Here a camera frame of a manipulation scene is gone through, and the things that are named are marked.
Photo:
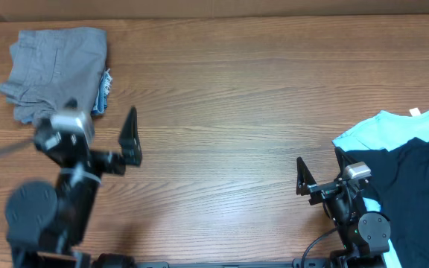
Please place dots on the light blue t-shirt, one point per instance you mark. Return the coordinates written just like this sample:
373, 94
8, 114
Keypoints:
387, 128

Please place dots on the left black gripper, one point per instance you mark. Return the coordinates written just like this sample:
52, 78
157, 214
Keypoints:
129, 144

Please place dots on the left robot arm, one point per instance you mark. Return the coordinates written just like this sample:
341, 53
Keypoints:
46, 221

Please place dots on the black t-shirt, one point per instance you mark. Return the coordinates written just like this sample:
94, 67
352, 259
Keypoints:
400, 189

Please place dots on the folded blue denim shorts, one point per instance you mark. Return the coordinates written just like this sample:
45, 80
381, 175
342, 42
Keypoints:
103, 95

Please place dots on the grey cargo shorts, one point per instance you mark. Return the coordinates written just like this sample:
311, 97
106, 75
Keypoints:
52, 67

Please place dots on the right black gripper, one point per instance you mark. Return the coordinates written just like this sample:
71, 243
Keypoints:
328, 187

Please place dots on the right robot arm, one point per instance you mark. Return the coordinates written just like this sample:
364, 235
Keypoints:
364, 234

